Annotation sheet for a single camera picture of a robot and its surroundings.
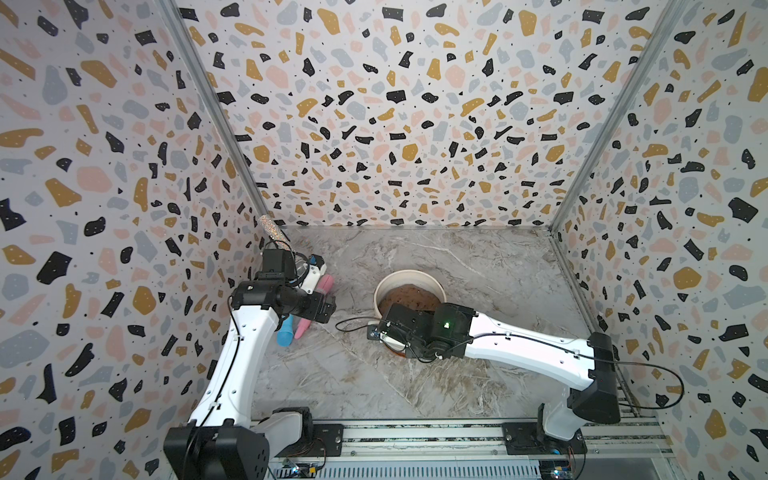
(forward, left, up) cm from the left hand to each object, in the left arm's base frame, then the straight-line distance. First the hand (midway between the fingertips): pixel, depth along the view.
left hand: (319, 300), depth 77 cm
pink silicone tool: (+16, +4, -17) cm, 23 cm away
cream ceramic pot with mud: (+10, -25, -10) cm, 28 cm away
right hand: (-7, -24, 0) cm, 25 cm away
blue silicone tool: (-1, +13, -16) cm, 21 cm away
